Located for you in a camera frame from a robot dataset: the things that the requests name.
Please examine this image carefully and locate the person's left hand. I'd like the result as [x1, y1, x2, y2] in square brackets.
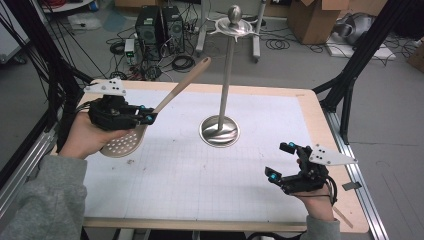
[59, 111, 134, 160]

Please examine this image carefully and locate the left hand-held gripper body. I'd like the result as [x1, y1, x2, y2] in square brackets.
[83, 78, 143, 132]

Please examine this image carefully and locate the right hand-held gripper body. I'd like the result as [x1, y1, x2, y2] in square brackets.
[281, 143, 358, 196]

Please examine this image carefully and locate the white grid mat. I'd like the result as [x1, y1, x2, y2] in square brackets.
[83, 89, 322, 223]

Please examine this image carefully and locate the large open cardboard box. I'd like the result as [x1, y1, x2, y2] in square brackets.
[287, 0, 389, 46]

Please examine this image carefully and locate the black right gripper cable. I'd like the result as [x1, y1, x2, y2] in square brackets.
[325, 173, 339, 206]

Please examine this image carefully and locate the small grey power supply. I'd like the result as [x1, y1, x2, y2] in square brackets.
[124, 38, 136, 65]

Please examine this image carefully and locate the beige slotted skimmer spoon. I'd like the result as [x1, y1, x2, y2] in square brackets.
[99, 56, 212, 159]

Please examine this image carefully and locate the black metal frame post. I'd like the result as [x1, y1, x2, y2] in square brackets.
[3, 0, 95, 153]
[312, 0, 424, 145]

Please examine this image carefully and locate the black computer tower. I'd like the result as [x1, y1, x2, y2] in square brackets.
[134, 5, 164, 62]
[162, 5, 186, 55]

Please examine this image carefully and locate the coiled black cable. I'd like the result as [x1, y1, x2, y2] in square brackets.
[171, 54, 196, 72]

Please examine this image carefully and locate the steel utensil stand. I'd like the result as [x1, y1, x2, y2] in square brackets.
[199, 4, 261, 148]

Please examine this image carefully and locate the person's right hand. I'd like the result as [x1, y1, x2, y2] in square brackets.
[292, 185, 336, 222]

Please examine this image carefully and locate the aluminium frame rail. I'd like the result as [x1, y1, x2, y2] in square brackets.
[0, 126, 58, 216]
[323, 109, 390, 240]

